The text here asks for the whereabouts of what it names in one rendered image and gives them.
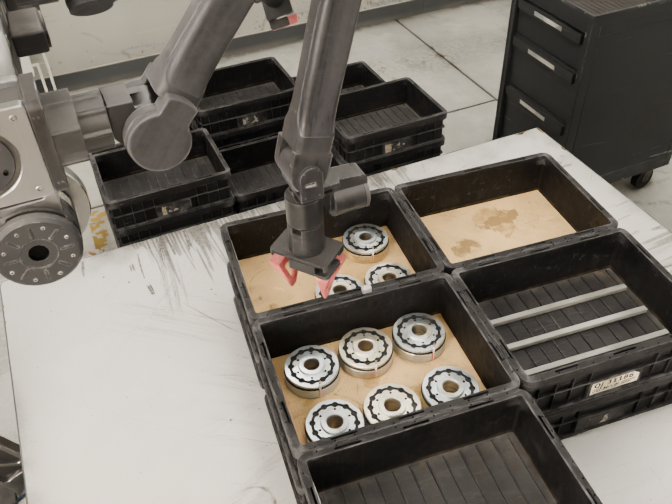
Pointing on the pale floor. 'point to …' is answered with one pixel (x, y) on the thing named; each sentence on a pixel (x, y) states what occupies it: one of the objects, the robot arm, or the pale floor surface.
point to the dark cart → (592, 81)
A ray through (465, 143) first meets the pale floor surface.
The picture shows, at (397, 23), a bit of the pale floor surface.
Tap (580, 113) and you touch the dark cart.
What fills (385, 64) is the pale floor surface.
